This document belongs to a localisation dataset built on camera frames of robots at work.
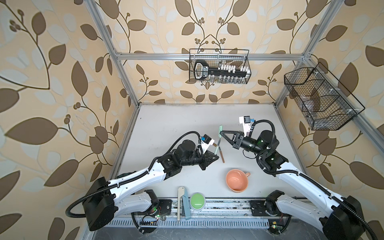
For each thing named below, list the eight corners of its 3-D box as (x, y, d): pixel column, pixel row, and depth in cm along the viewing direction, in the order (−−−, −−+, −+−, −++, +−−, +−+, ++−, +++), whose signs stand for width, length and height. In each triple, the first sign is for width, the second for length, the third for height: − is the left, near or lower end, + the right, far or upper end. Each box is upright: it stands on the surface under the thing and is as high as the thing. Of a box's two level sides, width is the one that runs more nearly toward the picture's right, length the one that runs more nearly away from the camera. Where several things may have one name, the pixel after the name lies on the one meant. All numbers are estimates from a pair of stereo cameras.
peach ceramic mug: (228, 193, 80) (229, 190, 75) (225, 173, 87) (227, 169, 82) (250, 193, 80) (253, 190, 75) (246, 173, 87) (248, 169, 82)
